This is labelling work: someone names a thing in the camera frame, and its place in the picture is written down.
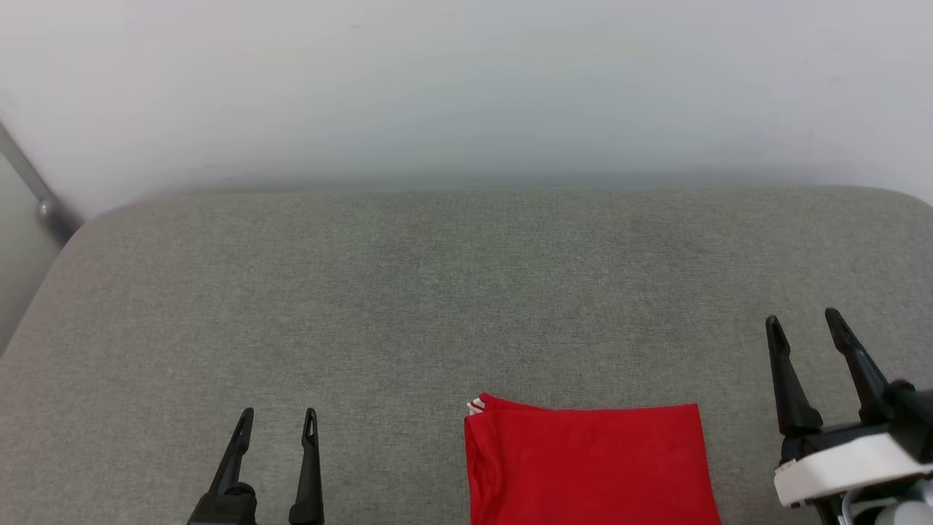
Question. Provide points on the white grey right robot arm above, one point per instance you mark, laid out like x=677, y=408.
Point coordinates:
x=889, y=507

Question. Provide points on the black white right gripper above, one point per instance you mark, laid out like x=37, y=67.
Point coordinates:
x=838, y=463

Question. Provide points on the red garment with white sleeves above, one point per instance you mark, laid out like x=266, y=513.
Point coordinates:
x=590, y=467

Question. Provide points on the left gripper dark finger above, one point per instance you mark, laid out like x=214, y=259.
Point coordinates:
x=232, y=467
x=309, y=474

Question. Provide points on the grey metal bar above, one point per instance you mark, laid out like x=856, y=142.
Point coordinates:
x=40, y=193

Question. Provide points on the grey fabric sofa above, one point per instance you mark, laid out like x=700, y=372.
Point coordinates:
x=437, y=306

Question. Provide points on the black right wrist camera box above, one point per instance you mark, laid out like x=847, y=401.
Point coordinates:
x=915, y=419

